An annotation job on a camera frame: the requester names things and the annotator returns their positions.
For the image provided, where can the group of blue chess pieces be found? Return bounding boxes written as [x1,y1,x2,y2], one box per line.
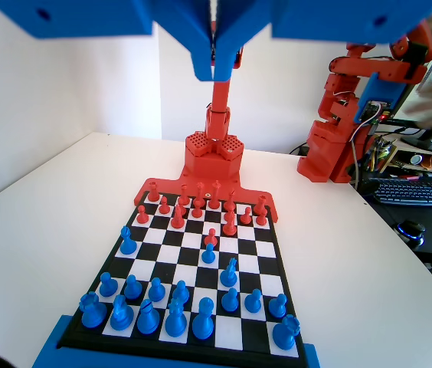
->
[34,314,322,368]

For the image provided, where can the blue rook chess piece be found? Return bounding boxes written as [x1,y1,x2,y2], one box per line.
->
[272,314,302,352]
[79,291,109,330]

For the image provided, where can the black computer monitor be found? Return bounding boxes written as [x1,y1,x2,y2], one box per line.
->
[386,53,432,154]

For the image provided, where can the blue pawn chess piece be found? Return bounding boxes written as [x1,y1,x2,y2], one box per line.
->
[201,242,218,265]
[147,276,166,303]
[172,279,191,306]
[221,286,240,312]
[244,287,263,314]
[123,274,143,301]
[268,293,289,319]
[98,271,119,298]

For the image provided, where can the wooden desk organizer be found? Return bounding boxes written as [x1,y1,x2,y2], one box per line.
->
[368,133,432,174]

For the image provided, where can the black computer mouse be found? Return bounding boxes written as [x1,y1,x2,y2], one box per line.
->
[393,219,427,251]

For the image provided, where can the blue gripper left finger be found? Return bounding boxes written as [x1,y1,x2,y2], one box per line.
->
[139,0,215,83]

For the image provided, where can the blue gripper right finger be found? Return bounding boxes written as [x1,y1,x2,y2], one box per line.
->
[214,0,278,83]

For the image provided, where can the black white chessboard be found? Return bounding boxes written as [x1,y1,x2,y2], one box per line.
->
[57,189,311,360]

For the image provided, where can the blue electronics bracket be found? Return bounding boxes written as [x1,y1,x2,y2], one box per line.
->
[355,72,407,123]

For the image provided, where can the blue bishop chess piece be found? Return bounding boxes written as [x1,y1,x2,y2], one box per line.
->
[136,298,161,335]
[119,225,137,256]

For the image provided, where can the red base plate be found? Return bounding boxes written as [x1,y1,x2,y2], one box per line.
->
[134,174,280,224]

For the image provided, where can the red king chess piece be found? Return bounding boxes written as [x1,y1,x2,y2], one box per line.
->
[210,179,223,210]

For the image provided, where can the black keyboard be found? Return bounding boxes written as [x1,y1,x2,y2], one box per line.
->
[372,180,432,206]

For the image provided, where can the blue knight chess piece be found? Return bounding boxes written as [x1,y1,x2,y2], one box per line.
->
[109,294,136,333]
[219,257,239,288]

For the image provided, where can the coloured jumper wire bundle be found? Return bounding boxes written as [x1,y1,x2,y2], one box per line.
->
[367,136,395,172]

